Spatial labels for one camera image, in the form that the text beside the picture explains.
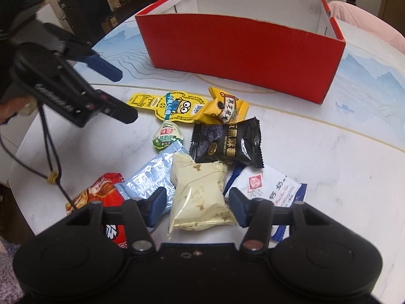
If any cream yellow snack packet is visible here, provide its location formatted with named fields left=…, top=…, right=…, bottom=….
left=168, top=153, right=236, bottom=238

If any pink jacket on chair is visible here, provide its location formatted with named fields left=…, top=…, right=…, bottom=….
left=328, top=1, right=405, bottom=53

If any wooden door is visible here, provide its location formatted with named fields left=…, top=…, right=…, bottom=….
left=378, top=0, right=405, bottom=35

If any red chip bag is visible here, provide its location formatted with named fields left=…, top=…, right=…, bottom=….
left=65, top=172, right=129, bottom=249

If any white blue milk candy packet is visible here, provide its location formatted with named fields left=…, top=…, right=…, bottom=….
left=223, top=164, right=307, bottom=244

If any white cabinet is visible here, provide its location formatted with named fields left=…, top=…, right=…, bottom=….
left=36, top=4, right=62, bottom=28

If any black sesame snack packet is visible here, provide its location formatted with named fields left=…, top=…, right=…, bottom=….
left=189, top=117, right=264, bottom=169

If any black sideboard cabinet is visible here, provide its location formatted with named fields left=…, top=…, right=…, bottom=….
left=58, top=0, right=112, bottom=44

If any yellow sesame snack packet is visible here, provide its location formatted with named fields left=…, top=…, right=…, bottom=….
left=194, top=86, right=250, bottom=125

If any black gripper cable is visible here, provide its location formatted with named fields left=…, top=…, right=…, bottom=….
left=0, top=104, right=78, bottom=212

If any blue mountain table runner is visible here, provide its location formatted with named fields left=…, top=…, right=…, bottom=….
left=94, top=21, right=404, bottom=152

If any person's left hand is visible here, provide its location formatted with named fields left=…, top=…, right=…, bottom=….
left=0, top=97, right=31, bottom=124

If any yellow minion snack packet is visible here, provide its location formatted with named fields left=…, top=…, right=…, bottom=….
left=127, top=91, right=208, bottom=124

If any light blue snack packet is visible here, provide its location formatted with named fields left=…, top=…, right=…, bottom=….
left=115, top=140, right=187, bottom=213

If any red cardboard box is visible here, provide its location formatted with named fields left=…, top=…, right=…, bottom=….
left=135, top=0, right=346, bottom=104

